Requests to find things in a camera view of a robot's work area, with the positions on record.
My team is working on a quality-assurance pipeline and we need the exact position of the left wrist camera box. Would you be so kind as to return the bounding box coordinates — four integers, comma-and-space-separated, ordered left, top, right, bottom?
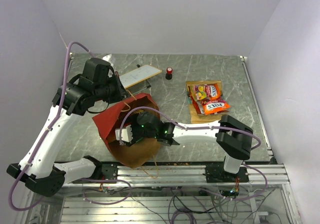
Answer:
102, 54, 116, 66

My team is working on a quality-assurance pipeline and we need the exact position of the aluminium rail frame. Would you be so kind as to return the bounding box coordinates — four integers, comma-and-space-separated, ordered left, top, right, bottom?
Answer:
21, 163, 301, 223

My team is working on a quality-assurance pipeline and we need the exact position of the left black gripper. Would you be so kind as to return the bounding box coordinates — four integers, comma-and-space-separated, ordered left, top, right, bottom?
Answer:
94, 71, 131, 104

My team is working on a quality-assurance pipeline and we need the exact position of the brown kettle chips bag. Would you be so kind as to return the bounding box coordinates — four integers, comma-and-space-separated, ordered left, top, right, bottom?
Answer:
186, 80, 230, 124

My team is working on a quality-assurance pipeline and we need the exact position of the orange Foxs fruits candy bag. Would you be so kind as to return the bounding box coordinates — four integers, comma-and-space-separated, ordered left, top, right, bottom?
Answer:
189, 84, 222, 101

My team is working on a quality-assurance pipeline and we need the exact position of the red black stamp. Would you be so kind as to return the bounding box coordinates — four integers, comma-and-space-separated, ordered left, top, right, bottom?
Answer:
165, 67, 173, 80

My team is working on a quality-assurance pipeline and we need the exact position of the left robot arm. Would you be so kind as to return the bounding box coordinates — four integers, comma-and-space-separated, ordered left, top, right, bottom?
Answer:
7, 58, 128, 197

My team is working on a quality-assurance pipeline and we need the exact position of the red paper bag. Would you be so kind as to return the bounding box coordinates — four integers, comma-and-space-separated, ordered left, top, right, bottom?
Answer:
92, 93, 161, 168

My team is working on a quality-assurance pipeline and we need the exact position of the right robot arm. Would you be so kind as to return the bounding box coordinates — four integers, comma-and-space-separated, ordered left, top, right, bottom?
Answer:
126, 111, 254, 182

